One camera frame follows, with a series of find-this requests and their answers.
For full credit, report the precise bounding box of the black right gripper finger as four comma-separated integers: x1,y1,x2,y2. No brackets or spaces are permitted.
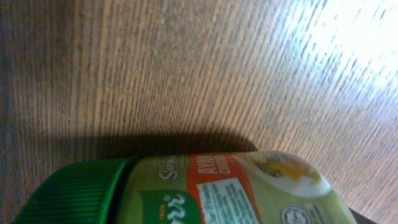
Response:
349,208,377,224

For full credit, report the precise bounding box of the Knorr jar green lid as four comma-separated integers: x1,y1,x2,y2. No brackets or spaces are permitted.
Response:
15,151,354,224

